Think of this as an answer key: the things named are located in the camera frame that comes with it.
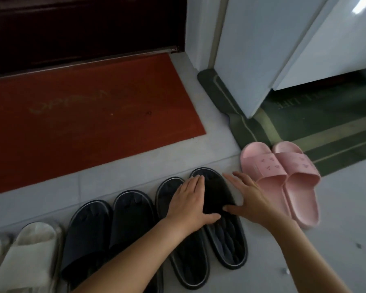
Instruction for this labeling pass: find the person's right hand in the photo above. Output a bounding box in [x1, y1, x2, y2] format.
[222, 171, 289, 226]

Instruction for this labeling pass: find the person's left hand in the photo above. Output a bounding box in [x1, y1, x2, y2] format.
[165, 175, 222, 234]

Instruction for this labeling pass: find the pink slipper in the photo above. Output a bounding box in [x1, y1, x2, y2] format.
[239, 142, 312, 229]
[272, 141, 321, 228]

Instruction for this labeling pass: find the black slipper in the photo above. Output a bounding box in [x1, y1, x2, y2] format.
[108, 190, 164, 293]
[189, 167, 248, 270]
[60, 200, 114, 292]
[155, 177, 211, 291]

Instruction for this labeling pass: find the person's left forearm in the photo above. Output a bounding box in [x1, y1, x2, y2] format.
[72, 216, 190, 293]

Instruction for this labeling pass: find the person's right forearm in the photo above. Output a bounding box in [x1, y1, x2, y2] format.
[268, 216, 351, 293]

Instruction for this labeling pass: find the green floor mat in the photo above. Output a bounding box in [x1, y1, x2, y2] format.
[197, 68, 366, 178]

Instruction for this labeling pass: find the red door mat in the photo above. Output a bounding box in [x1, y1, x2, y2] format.
[0, 53, 207, 198]

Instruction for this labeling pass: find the white cabinet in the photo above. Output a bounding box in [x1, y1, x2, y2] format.
[213, 0, 366, 119]

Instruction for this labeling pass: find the dark wooden door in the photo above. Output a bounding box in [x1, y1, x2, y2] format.
[0, 0, 187, 80]

